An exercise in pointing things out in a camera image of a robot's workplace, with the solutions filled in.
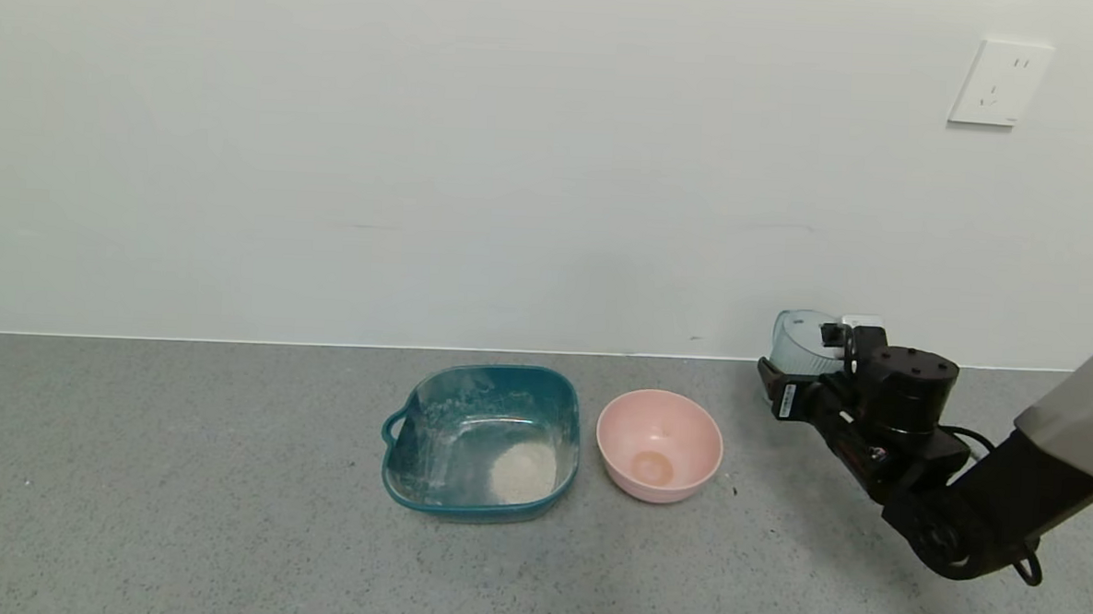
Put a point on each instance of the ribbed translucent plastic cup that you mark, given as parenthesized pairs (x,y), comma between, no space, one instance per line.
(798,346)

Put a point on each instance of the pink ribbed bowl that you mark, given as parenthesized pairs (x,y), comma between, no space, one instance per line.
(658,446)

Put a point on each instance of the teal square plastic tray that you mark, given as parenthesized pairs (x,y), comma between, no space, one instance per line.
(467,433)

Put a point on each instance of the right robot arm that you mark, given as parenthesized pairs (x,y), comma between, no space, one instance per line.
(1058,431)

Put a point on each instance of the white wall socket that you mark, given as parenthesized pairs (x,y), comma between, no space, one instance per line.
(999,83)

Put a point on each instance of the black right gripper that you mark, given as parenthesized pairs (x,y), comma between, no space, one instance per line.
(785,398)

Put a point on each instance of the beige speckled powder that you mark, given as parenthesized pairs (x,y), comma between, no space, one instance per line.
(523,472)

